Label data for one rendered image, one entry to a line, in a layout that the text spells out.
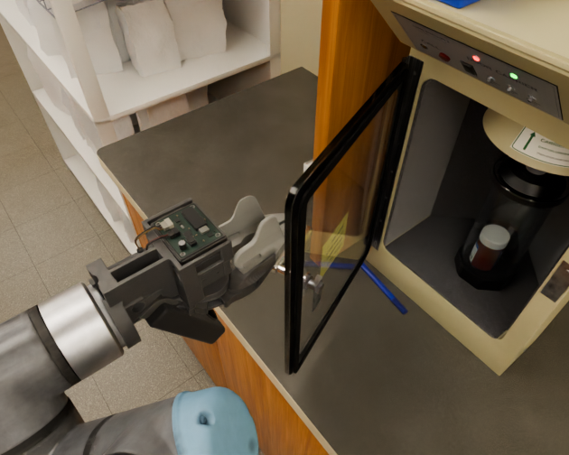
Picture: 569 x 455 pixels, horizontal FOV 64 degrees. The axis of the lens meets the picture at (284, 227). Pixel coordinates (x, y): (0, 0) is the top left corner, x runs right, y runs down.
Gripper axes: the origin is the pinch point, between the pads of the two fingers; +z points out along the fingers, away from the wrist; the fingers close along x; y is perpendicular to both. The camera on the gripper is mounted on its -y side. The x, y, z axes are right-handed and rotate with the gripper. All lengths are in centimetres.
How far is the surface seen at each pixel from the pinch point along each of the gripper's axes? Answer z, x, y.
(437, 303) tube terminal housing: 28.2, -8.5, -32.3
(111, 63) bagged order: 20, 115, -35
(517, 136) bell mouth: 30.3, -8.1, 3.1
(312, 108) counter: 55, 57, -37
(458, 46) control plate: 19.7, -2.9, 15.9
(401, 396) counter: 12.5, -15.2, -37.0
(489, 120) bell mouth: 32.4, -3.0, 1.8
